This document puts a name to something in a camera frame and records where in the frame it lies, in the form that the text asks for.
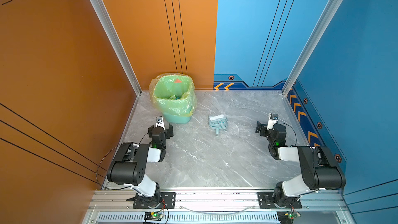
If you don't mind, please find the grey-blue plastic dustpan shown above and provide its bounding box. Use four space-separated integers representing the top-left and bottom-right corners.
208 114 228 137

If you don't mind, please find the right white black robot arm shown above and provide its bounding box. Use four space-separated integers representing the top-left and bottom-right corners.
256 119 346 208

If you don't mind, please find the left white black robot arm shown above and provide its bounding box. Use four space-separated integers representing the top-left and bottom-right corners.
107 124 174 209

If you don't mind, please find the green plastic trash bin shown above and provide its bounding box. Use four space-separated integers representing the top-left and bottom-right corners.
153 75 194 124

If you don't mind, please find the yellow translucent bin liner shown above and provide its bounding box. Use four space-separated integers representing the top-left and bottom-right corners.
148 73 198 117

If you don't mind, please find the right green circuit board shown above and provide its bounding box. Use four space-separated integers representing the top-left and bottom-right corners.
277 212 301 224

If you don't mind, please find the green circuit board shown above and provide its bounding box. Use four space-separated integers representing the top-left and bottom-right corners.
144 212 164 222
277 212 301 224

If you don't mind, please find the left green circuit board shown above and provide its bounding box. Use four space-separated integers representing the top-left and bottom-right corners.
144 212 164 222

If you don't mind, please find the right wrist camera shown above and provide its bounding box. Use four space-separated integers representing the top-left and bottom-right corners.
267 113 278 130

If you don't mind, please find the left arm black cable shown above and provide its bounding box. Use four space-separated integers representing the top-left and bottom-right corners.
95 130 153 192

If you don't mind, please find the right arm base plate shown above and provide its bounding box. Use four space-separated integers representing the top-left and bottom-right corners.
257 192 302 209

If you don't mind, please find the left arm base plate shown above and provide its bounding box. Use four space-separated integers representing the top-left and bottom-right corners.
133 192 176 209

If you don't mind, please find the aluminium front rail frame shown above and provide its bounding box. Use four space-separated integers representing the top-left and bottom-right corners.
83 188 355 224

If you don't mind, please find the left aluminium corner post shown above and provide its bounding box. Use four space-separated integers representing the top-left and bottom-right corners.
90 0 142 96

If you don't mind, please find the aluminium corner post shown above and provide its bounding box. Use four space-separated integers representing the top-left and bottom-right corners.
90 0 142 96
282 0 343 97

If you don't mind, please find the right aluminium corner post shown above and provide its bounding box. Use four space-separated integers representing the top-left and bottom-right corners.
282 0 343 97

